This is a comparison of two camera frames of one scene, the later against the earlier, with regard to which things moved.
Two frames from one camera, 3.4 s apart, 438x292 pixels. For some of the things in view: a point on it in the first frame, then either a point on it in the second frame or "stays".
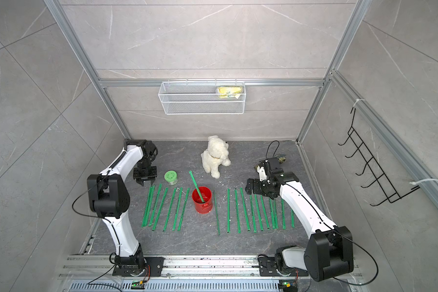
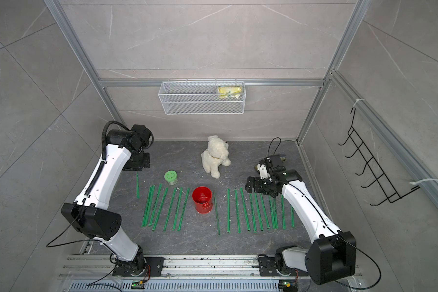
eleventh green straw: (292, 218) stays
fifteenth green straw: (160, 208) stays
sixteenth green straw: (155, 203) stays
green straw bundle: (194, 182) → (137, 185)
